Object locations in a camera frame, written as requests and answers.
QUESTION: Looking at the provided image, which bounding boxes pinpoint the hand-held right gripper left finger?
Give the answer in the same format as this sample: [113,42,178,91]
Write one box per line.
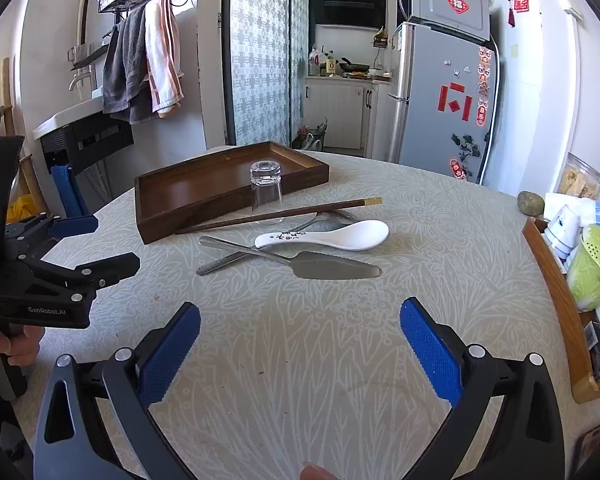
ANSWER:
[32,301,202,480]

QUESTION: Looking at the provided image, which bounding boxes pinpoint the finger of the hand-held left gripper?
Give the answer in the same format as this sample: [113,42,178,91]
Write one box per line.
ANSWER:
[27,253,141,303]
[7,214,99,253]

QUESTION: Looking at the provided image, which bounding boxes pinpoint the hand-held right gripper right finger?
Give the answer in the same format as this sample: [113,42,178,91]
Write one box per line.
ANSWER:
[399,297,566,480]

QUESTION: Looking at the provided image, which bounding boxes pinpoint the metal spoon with twisted handle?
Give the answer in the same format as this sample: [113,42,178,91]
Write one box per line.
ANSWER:
[196,210,358,277]

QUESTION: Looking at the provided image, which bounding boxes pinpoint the dark wooden tray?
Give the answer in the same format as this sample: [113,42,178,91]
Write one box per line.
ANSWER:
[134,141,331,246]

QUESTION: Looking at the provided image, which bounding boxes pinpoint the serrated metal cake server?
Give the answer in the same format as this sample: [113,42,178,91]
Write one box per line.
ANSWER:
[199,236,383,281]

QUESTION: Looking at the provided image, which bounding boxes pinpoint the white ceramic spoon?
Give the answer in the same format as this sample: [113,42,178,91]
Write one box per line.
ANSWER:
[254,220,390,252]

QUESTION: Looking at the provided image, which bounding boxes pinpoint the clear drinking glass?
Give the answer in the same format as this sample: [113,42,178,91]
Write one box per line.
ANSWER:
[249,160,286,226]

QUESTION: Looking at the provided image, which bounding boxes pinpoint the person's left hand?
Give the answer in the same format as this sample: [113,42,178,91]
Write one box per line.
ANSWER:
[0,305,42,377]

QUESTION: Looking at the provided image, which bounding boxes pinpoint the person's right hand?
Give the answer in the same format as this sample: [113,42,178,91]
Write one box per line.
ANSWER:
[300,464,338,480]

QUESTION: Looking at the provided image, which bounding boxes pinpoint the yellow cloth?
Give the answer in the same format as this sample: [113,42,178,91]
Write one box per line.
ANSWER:
[7,196,36,223]

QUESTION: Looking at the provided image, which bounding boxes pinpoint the blue folding chair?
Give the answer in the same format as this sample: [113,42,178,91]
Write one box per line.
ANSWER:
[50,164,88,218]

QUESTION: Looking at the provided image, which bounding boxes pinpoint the black sink cabinet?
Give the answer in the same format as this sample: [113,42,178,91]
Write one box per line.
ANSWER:
[40,119,135,176]

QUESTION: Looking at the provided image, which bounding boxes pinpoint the white sink basin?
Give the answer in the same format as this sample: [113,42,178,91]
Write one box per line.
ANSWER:
[32,95,133,141]

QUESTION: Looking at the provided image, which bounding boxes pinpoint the wooden pole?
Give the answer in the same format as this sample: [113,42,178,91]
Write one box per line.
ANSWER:
[0,57,48,216]

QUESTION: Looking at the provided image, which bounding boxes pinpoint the metal faucet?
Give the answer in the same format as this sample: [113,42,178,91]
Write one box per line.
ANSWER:
[69,67,98,101]

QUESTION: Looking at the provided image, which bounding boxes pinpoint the light wooden box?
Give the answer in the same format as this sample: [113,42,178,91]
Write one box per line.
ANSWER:
[522,217,600,405]

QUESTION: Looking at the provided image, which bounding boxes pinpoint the grey towel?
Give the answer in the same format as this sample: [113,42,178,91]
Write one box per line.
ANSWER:
[102,5,153,125]

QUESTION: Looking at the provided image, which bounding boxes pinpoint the round brownish fruit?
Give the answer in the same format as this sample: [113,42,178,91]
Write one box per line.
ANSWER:
[517,191,545,215]

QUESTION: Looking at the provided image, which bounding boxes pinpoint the white plastic container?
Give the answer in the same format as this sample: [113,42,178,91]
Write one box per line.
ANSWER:
[542,199,596,261]

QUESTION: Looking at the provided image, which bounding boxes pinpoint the clear plastic snack jar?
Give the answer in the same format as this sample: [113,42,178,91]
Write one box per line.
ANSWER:
[557,152,600,198]

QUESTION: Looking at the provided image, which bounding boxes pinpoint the plastic bags on floor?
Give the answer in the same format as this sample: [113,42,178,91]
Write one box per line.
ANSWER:
[291,119,328,152]

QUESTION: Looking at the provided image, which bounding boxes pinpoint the silver refrigerator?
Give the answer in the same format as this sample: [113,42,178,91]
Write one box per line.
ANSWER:
[387,22,501,186]

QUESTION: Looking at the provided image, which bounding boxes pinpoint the patterned sliding door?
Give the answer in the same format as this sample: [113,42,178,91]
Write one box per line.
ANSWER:
[221,0,311,148]

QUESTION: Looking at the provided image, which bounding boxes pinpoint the white kitchen cabinet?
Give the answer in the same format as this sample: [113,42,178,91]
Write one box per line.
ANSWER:
[302,76,396,161]

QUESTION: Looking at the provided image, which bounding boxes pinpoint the grey microwave oven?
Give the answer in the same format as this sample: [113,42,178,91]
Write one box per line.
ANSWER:
[397,0,491,43]

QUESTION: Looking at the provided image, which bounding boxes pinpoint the black range hood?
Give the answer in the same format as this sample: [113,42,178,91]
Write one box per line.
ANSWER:
[308,0,387,28]

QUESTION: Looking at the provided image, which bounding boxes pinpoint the wall shelf with glass mugs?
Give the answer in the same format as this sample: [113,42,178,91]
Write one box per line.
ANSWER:
[69,42,111,71]

